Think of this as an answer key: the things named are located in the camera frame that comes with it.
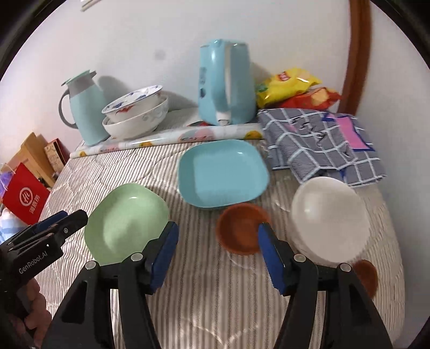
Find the cardboard box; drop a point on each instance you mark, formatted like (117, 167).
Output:
(32, 151)

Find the green square plate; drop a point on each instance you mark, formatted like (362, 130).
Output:
(127, 221)

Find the light blue electric kettle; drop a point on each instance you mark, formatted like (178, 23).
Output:
(208, 94)

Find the light blue cloth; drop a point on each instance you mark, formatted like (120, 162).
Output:
(8, 224)

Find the yellow chip bag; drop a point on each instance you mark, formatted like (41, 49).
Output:
(285, 88)

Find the wooden door frame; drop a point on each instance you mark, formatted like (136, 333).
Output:
(356, 50)

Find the striped quilted blanket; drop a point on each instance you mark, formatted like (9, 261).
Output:
(201, 302)

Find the grey checked cloth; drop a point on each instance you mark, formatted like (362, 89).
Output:
(302, 144)

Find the light blue thermos jug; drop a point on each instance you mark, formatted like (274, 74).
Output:
(87, 110)

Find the white bowl with grey print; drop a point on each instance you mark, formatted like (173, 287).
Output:
(134, 127)

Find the brown patterned box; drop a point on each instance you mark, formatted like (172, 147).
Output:
(55, 154)

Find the red chip bag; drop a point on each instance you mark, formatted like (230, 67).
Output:
(315, 99)

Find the blue square plate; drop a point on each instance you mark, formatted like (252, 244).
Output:
(221, 174)

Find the person's left hand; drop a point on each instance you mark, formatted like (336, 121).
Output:
(37, 308)

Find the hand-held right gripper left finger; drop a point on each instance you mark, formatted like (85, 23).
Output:
(164, 256)

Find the blue and red patterned bowl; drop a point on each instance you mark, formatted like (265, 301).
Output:
(134, 100)

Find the rolled printed plastic sheet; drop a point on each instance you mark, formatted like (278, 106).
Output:
(188, 135)

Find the red paper bag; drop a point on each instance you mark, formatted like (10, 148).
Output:
(27, 194)

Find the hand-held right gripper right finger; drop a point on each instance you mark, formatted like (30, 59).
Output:
(272, 260)

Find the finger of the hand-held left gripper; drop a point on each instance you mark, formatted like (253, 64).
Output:
(75, 220)
(53, 218)

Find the plain white bowl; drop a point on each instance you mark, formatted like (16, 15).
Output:
(329, 214)

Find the small brown bowl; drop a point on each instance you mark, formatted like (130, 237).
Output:
(238, 231)
(366, 275)

